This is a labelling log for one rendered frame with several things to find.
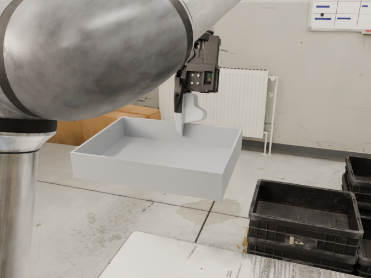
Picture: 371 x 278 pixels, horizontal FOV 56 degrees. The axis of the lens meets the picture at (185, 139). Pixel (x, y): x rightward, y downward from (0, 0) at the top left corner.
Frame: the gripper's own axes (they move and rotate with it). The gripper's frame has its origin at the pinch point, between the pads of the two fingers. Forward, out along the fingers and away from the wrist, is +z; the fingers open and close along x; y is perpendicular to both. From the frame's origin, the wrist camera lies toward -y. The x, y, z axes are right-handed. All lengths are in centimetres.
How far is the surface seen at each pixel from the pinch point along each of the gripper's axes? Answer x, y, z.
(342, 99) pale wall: 247, 77, -21
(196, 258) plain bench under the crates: 16.4, 3.0, 35.0
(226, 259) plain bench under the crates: 17.9, 10.9, 34.6
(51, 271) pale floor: 86, -86, 87
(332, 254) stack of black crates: 60, 45, 44
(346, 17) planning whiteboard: 227, 69, -84
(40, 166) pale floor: 189, -169, 55
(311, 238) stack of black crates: 59, 37, 39
